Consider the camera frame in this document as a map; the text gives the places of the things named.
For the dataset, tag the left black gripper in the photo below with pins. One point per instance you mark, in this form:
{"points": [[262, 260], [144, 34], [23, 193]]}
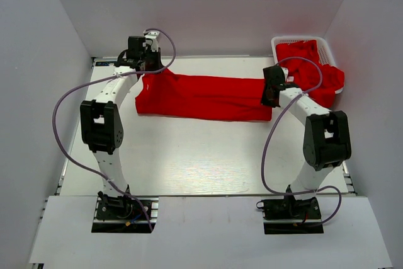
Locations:
{"points": [[159, 64]]}

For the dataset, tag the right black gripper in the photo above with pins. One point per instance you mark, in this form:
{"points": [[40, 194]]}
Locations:
{"points": [[266, 101]]}

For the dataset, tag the red t shirt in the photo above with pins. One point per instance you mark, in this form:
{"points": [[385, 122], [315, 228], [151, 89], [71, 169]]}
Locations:
{"points": [[227, 99]]}

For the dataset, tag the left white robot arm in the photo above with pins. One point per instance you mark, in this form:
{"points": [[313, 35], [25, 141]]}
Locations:
{"points": [[101, 125]]}

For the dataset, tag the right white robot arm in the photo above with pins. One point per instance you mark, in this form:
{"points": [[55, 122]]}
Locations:
{"points": [[326, 144]]}

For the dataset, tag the red shirts pile in basket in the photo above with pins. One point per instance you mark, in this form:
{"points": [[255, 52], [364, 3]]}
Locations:
{"points": [[304, 67]]}

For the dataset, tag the blue table label sticker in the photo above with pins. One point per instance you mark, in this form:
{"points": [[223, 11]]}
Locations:
{"points": [[105, 63]]}

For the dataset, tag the white plastic basket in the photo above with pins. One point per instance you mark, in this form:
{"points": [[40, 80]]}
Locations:
{"points": [[274, 48]]}

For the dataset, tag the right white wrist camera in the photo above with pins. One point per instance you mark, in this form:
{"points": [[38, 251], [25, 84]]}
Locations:
{"points": [[288, 77]]}

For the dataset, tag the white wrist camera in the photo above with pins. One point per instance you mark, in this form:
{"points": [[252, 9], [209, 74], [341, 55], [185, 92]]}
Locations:
{"points": [[288, 77], [152, 39]]}

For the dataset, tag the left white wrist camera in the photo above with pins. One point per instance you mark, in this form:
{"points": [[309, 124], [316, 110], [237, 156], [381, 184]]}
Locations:
{"points": [[152, 39]]}

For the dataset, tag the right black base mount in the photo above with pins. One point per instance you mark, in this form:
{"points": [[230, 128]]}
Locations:
{"points": [[288, 216]]}

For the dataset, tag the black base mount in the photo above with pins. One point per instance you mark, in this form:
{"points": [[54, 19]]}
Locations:
{"points": [[123, 215], [288, 216]]}

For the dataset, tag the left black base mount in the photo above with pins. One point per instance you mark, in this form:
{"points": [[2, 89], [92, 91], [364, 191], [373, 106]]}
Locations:
{"points": [[123, 215]]}

